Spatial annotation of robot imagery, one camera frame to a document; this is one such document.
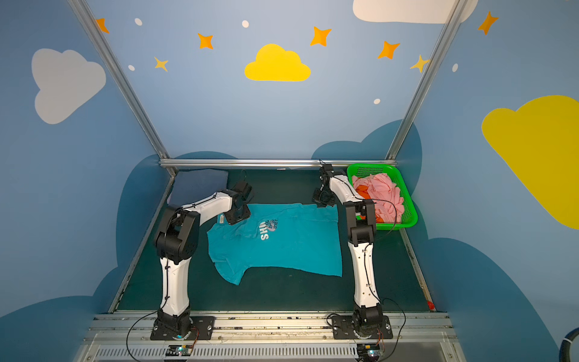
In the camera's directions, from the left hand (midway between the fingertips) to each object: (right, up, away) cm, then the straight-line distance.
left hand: (245, 217), depth 102 cm
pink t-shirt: (+65, +13, +2) cm, 66 cm away
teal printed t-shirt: (+22, -8, -3) cm, 24 cm away
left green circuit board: (-15, -39, -32) cm, 53 cm away
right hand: (+34, +7, +5) cm, 35 cm away
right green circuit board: (+46, -40, -31) cm, 69 cm away
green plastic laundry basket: (+72, +2, -9) cm, 72 cm away
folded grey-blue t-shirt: (-29, +15, +9) cm, 34 cm away
